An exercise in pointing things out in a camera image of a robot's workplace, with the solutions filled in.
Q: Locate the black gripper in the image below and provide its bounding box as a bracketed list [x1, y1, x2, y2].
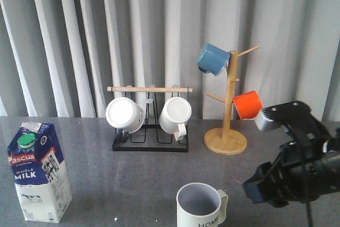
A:
[242, 100, 339, 208]

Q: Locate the cream HOME mug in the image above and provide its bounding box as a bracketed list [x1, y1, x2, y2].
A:
[176, 182, 229, 227]

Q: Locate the blue white milk carton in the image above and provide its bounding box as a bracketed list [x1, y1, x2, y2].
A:
[7, 122, 72, 223]

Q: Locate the orange mug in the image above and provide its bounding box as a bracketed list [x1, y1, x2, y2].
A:
[233, 91, 262, 120]

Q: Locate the wooden mug tree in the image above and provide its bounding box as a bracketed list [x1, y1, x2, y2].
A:
[203, 45, 260, 155]

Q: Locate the ribbed white mug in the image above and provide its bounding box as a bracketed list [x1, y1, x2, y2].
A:
[159, 97, 192, 141]

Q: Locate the blue mug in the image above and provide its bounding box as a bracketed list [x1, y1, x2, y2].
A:
[196, 43, 231, 76]

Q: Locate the smooth white mug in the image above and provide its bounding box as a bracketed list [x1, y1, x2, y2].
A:
[106, 97, 145, 133]

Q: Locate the grey pleated curtain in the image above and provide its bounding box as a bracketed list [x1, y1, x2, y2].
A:
[1, 0, 339, 121]

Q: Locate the black wire mug rack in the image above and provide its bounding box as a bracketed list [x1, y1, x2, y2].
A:
[107, 85, 193, 153]

